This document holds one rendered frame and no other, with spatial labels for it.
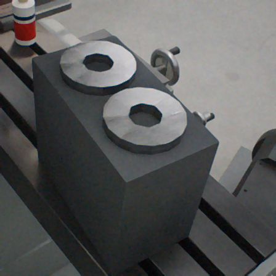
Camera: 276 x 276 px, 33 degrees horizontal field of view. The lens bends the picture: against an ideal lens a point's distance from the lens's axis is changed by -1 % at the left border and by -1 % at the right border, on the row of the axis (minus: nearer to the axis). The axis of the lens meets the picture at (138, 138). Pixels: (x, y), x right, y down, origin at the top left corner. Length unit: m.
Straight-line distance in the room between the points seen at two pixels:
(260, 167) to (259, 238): 0.62
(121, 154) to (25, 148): 0.29
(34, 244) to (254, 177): 0.60
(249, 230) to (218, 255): 0.06
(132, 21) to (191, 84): 0.61
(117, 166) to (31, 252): 0.86
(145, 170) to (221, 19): 2.59
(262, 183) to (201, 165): 0.74
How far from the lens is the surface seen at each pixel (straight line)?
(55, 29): 1.18
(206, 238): 0.66
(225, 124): 2.27
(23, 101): 0.81
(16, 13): 0.90
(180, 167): 0.49
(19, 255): 1.30
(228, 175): 1.50
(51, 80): 0.56
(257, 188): 1.24
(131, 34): 2.73
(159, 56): 1.41
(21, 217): 1.17
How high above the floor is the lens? 1.50
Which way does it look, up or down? 45 degrees down
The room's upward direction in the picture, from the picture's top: 9 degrees clockwise
